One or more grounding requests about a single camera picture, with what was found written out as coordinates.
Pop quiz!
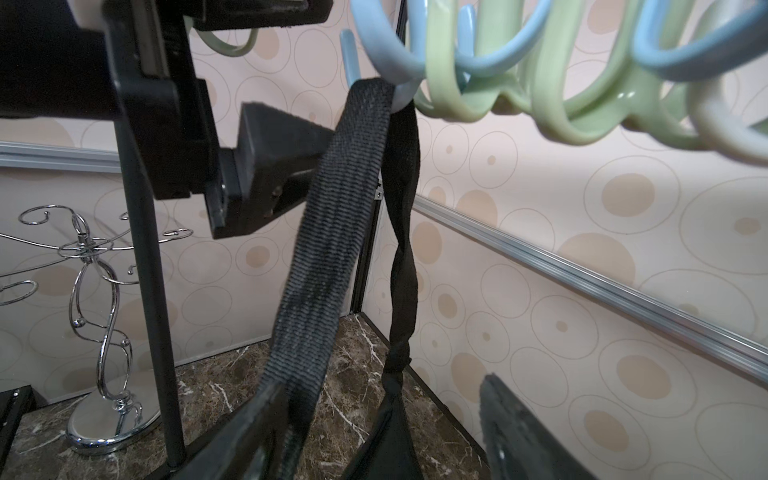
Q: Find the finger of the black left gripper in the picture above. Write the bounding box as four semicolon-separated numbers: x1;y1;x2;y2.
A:
205;103;334;239

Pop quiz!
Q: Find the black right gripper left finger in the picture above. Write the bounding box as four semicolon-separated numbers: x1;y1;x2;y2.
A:
149;383;288;479

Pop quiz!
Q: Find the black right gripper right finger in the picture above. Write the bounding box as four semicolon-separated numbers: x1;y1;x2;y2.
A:
479;374;594;480

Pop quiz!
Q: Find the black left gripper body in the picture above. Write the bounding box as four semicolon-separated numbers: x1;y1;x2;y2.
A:
102;0;333;200

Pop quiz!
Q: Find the black sling bag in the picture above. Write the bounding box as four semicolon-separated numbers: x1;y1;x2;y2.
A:
259;78;421;479

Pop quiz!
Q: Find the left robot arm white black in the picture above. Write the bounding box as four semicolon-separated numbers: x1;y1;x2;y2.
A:
1;1;333;239

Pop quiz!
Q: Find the light green hook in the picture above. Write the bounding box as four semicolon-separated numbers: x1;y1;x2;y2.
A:
515;0;768;151
198;29;259;58
406;1;552;123

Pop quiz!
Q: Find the light blue hook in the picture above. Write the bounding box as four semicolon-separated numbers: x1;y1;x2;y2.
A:
340;1;552;113
631;1;767;82

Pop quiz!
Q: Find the chrome jewelry stand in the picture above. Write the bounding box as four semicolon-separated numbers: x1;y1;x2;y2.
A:
1;204;161;456

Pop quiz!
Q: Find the dark grey clothes rack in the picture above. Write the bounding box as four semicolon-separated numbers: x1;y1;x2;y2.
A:
114;120;187;479

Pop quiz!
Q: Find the aluminium rail left wall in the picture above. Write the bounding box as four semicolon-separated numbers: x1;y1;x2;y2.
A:
1;141;121;174

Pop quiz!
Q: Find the black corner frame post left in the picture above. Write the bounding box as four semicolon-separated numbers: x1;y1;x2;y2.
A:
349;182;383;314

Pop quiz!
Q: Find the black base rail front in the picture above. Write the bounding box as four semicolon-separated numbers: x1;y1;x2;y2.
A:
0;385;36;469

